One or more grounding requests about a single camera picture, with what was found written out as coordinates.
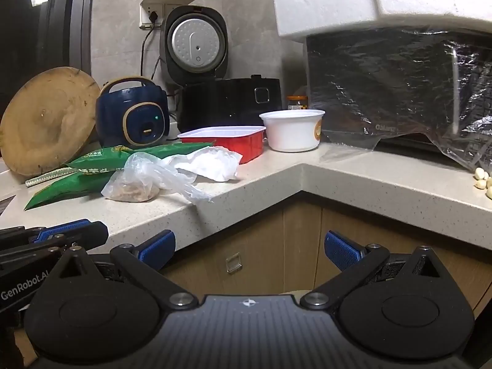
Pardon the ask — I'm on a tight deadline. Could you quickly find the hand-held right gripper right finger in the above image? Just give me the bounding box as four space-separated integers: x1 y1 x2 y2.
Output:
300 231 452 313

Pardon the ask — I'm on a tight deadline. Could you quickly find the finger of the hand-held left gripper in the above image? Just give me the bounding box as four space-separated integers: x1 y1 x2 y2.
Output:
0 222 109 266
0 219 93 242

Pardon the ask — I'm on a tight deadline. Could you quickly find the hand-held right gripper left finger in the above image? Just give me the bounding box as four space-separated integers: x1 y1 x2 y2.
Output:
50 230 198 313

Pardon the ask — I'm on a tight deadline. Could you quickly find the green snack bag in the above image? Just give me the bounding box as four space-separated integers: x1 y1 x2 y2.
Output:
63 142 214 172
24 169 127 211

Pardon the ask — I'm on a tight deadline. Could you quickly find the clear plastic bag with food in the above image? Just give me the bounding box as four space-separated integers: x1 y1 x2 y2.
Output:
101 152 214 205

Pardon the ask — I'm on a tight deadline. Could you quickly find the crumpled white tissue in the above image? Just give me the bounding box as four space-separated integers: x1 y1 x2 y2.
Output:
169 148 244 182

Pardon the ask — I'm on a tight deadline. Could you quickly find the round wooden cutting board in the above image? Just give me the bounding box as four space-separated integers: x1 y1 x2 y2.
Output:
0 66 101 177

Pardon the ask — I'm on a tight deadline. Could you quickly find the white plastic cup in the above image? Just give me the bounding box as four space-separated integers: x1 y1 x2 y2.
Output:
259 109 326 152

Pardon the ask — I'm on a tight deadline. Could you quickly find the navy blue rice cooker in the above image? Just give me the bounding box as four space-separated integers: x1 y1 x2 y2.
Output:
95 76 170 149

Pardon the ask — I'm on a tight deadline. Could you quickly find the red plastic food container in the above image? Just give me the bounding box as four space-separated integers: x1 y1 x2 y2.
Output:
177 125 267 165

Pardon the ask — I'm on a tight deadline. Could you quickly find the glass jar with orange lid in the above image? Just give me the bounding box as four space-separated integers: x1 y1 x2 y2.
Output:
286 95 309 111

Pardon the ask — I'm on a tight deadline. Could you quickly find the pile of garlic cloves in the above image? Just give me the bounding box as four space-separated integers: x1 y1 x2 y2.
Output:
472 167 492 200

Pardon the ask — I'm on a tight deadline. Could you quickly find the black rice cooker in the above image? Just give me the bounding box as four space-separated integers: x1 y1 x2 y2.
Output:
159 6 282 133

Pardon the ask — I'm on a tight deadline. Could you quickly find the black printed foil bag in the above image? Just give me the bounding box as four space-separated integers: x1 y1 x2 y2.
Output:
305 23 492 172

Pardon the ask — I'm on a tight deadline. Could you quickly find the green white woven strap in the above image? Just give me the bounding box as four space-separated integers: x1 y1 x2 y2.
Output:
25 167 73 188

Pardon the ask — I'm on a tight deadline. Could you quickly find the black power cable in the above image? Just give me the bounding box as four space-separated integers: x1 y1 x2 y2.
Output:
140 11 160 82

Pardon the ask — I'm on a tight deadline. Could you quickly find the dark window frame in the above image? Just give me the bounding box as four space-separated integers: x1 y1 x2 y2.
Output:
0 0 97 98

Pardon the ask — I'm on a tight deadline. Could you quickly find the white wall socket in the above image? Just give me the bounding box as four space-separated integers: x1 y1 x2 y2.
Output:
139 2 167 29

